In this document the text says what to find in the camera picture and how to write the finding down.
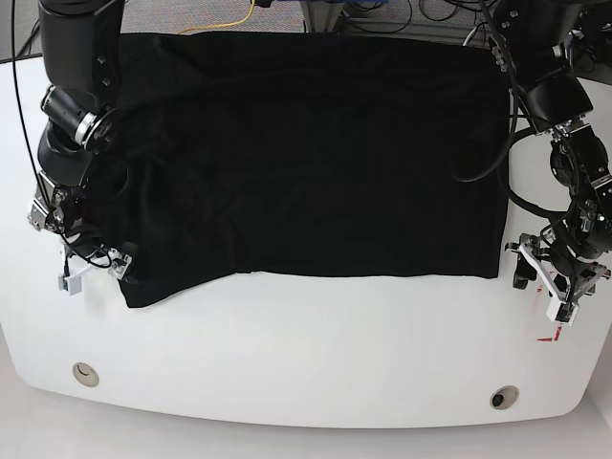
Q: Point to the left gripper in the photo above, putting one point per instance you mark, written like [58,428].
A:
[567,268]

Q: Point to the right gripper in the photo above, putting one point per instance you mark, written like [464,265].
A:
[95,254]

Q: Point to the black t-shirt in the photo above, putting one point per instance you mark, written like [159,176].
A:
[304,154]

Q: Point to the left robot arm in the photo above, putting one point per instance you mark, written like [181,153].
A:
[528,42]

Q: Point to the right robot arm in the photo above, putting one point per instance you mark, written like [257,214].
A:
[80,48]

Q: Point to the red tape rectangle marking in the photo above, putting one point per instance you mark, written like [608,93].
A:
[546,331]

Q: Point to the right table grommet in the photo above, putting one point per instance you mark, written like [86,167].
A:
[504,398]

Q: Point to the table grommet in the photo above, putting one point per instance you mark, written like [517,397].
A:
[504,398]
[85,374]

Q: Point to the left table grommet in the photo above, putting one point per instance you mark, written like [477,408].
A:
[85,374]

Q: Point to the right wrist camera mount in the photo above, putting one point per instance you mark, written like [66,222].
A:
[73,272]

